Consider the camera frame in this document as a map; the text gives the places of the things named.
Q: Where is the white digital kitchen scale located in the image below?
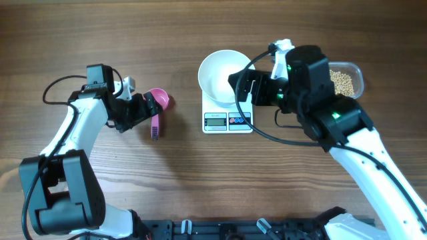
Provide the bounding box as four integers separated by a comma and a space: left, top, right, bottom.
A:
201, 93, 254, 134

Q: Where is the pile of soybeans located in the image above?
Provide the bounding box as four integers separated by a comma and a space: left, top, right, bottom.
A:
330, 70, 354, 97

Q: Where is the clear plastic container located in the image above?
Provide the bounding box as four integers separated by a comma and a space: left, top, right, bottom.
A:
329, 62, 364, 99

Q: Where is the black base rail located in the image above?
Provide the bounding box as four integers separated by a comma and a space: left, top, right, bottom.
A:
143, 219, 329, 240

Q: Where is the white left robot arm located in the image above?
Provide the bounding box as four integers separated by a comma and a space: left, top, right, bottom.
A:
19, 64, 169, 239

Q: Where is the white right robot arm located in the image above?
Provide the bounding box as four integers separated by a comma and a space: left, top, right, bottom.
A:
228, 45, 426, 239

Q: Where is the white bowl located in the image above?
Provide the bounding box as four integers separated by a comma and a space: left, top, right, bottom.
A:
197, 49, 251, 107

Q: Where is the pink measuring scoop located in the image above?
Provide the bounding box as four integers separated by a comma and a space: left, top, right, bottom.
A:
149, 88, 169, 140

